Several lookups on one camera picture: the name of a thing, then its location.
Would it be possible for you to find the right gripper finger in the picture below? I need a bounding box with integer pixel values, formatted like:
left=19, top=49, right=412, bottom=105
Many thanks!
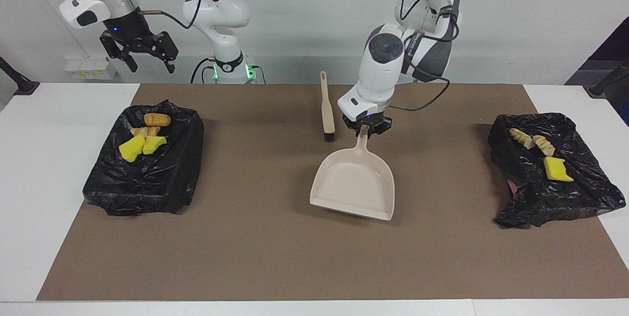
left=99, top=31, right=139, bottom=73
left=150, top=30, right=179, bottom=74

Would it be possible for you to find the white wall socket box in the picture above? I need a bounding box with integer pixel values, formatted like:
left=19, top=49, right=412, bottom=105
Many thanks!
left=64, top=57, right=118, bottom=81

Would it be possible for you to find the beige plastic dustpan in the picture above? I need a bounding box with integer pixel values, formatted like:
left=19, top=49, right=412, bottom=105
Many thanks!
left=310, top=125, right=395, bottom=221

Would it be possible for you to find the beige hand brush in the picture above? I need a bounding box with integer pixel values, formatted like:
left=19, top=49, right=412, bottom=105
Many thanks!
left=320, top=71, right=336, bottom=142

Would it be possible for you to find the brown table mat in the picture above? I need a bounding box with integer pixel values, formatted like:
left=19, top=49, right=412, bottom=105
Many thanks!
left=37, top=84, right=629, bottom=302

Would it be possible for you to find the black bag-lined bin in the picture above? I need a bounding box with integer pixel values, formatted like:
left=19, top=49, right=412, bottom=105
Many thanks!
left=83, top=99, right=205, bottom=217
left=487, top=112, right=627, bottom=230

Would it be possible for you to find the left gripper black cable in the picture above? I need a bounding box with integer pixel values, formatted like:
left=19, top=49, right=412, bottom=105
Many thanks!
left=391, top=0, right=461, bottom=112

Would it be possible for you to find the pale bread piece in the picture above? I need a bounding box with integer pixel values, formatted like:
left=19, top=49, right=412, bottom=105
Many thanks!
left=509, top=128, right=535, bottom=150

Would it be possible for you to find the yellow sponge piece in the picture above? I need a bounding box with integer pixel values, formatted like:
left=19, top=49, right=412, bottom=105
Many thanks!
left=118, top=134, right=146, bottom=163
left=543, top=157, right=574, bottom=183
left=143, top=136, right=168, bottom=155

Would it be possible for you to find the black panel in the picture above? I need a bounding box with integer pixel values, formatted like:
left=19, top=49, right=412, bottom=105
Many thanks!
left=565, top=16, right=629, bottom=127

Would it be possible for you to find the black stand foot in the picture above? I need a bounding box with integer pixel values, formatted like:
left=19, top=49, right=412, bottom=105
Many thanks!
left=0, top=57, right=40, bottom=96
left=588, top=59, right=629, bottom=98

